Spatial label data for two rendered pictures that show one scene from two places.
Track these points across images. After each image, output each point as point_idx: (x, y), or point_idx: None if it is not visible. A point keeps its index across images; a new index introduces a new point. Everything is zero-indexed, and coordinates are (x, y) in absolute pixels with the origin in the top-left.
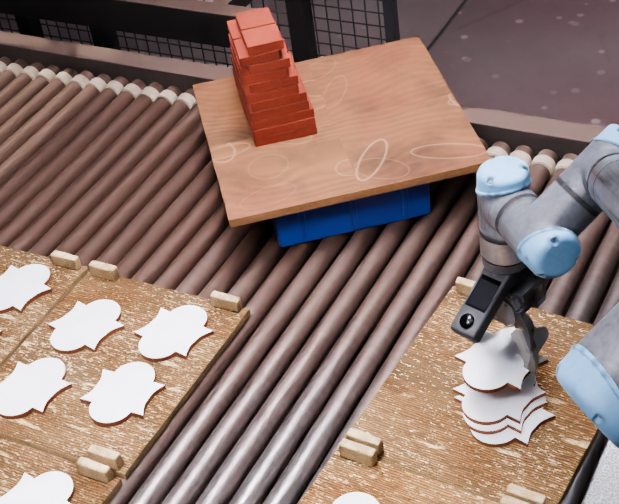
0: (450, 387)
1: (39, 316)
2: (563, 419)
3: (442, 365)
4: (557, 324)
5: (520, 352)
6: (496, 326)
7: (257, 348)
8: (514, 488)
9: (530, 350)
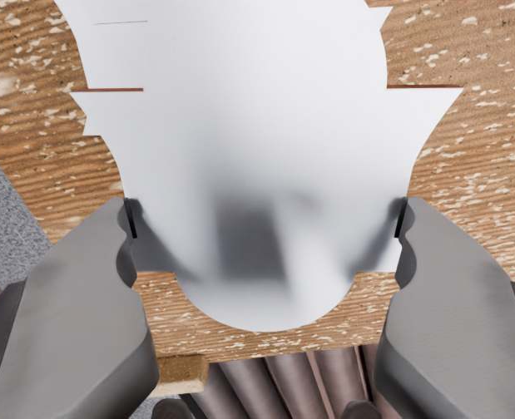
0: (410, 49)
1: None
2: (74, 141)
3: (473, 113)
4: (284, 337)
5: (113, 246)
6: (395, 283)
7: None
8: None
9: (13, 284)
